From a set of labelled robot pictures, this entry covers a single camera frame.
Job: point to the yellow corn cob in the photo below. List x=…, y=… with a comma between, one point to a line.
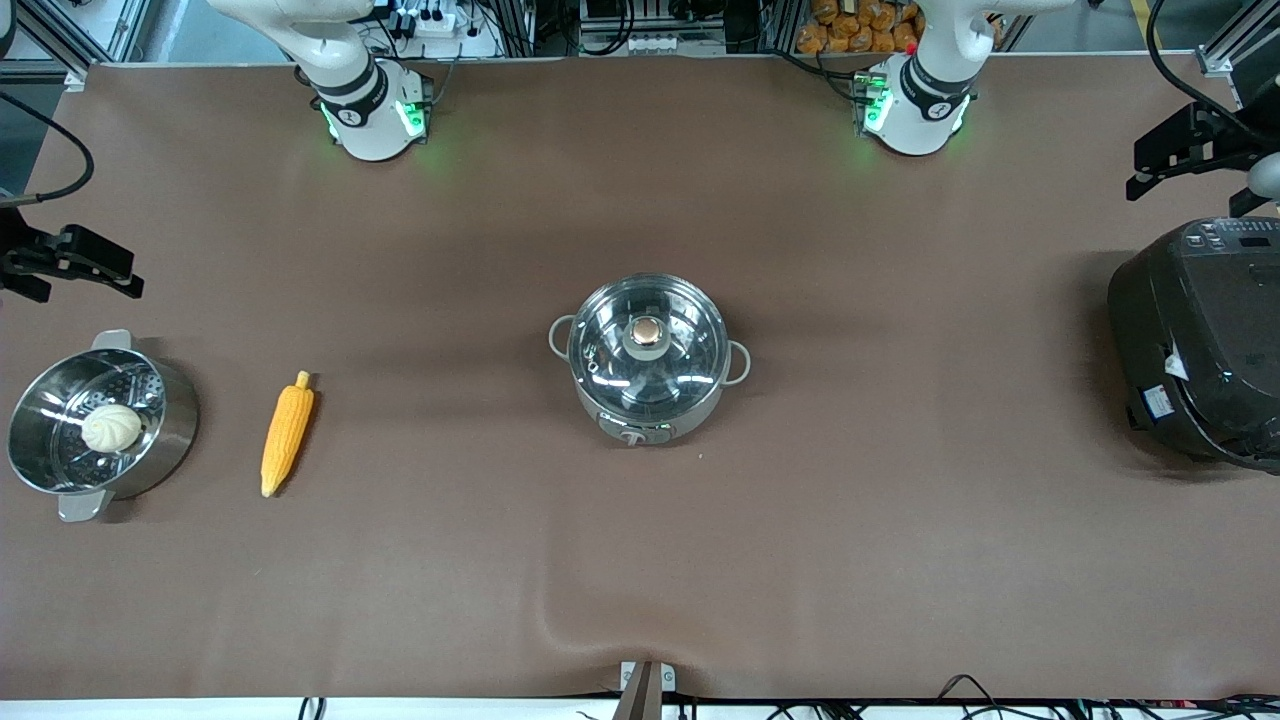
x=286, y=435

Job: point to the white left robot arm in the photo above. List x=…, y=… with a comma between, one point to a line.
x=925, y=95

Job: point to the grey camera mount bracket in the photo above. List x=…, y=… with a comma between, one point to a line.
x=645, y=690

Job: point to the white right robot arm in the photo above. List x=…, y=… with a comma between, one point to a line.
x=365, y=95

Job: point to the bag of orange buns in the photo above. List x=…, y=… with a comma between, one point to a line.
x=860, y=25

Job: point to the black rice cooker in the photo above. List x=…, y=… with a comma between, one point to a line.
x=1200, y=340

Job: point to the aluminium frame profile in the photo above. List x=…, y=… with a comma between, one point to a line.
x=1235, y=40
x=70, y=40

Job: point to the brown table mat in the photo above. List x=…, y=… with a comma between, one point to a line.
x=640, y=560

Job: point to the grey electric pot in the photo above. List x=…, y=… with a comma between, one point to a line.
x=650, y=430

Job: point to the stainless steel steamer pot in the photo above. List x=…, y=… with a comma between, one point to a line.
x=60, y=440

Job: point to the glass pot lid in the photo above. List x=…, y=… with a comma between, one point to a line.
x=648, y=345

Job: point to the white power strip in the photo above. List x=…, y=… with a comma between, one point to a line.
x=433, y=20

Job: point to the white steamed bun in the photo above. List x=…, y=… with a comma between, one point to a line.
x=111, y=428

